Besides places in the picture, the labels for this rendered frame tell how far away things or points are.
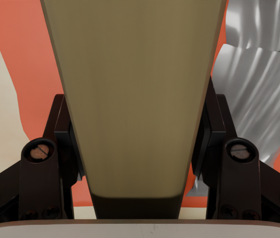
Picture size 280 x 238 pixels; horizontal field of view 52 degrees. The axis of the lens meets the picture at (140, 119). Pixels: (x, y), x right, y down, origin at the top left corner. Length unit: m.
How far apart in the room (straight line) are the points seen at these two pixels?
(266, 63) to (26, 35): 0.14
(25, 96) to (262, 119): 0.17
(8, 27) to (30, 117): 0.07
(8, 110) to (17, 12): 0.08
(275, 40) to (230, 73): 0.03
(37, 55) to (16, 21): 0.02
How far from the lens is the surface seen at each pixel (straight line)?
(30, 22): 0.17
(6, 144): 0.26
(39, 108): 0.22
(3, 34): 0.18
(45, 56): 0.18
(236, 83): 0.19
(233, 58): 0.18
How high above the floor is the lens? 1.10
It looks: 43 degrees down
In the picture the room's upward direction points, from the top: 180 degrees counter-clockwise
